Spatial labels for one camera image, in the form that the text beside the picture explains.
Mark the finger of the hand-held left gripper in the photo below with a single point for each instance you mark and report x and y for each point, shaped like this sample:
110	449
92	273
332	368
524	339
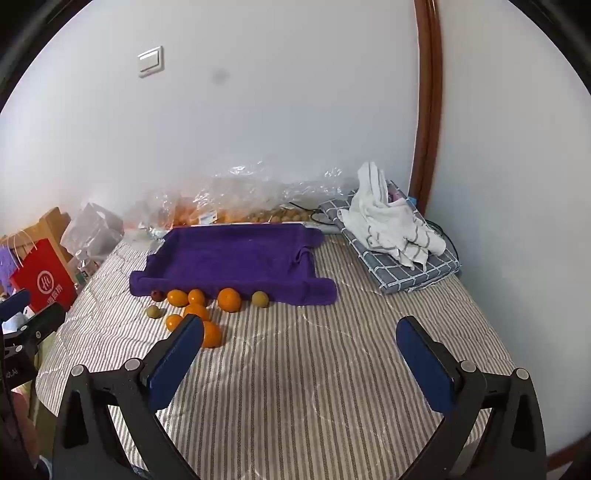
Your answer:
44	321
16	302

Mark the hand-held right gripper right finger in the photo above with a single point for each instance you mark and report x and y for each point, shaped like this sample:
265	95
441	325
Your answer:
427	369

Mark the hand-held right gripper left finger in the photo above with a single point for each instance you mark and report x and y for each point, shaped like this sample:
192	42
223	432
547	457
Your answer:
178	362

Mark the orange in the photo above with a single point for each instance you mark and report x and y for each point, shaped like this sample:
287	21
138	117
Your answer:
178	297
197	310
212	334
173	321
196	296
229	299

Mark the yellow-green round fruit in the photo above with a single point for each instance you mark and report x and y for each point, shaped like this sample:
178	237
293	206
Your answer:
153	312
260	298

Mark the small dark red fruit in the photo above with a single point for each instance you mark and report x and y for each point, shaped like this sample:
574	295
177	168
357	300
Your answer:
155	295

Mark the purple towel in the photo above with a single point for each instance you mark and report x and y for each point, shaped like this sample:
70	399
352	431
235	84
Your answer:
231	261

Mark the purple bag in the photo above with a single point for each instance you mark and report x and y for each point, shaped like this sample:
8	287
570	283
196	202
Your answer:
7	267

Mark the red paper bag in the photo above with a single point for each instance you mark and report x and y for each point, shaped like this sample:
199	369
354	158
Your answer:
44	277

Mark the clear plastic bottle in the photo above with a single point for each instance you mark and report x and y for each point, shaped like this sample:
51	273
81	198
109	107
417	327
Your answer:
85	270

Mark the brown cardboard box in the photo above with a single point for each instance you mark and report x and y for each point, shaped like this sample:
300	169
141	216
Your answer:
51	226

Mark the grey checkered cloth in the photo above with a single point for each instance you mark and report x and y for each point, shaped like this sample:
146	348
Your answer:
401	272

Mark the white plastic bag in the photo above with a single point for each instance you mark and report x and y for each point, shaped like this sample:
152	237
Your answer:
92	228

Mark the striped quilt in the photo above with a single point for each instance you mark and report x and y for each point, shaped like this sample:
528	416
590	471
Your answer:
286	369

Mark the white striped towel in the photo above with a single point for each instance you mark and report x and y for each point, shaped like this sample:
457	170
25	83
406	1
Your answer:
388	221

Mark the clear plastic bag of oranges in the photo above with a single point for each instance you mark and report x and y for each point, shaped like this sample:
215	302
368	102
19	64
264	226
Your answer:
207	207

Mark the clear bag of brown fruit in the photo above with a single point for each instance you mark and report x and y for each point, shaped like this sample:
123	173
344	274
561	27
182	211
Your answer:
286	213

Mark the brown wooden door frame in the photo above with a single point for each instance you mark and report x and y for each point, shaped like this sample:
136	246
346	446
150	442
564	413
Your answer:
427	115

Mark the white light switch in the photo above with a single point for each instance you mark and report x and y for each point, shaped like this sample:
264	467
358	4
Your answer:
150	61

